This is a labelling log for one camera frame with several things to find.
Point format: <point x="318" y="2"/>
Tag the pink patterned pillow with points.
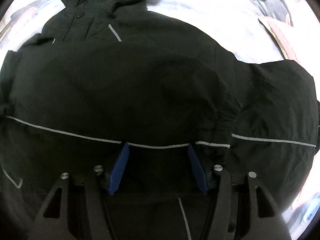
<point x="284" y="35"/>

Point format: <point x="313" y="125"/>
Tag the grey floral bed quilt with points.
<point x="234" y="24"/>

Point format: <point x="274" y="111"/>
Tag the black hooded jacket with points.
<point x="104" y="73"/>

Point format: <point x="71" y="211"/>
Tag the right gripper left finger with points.
<point x="75" y="206"/>

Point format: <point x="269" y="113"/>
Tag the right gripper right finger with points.
<point x="243" y="210"/>

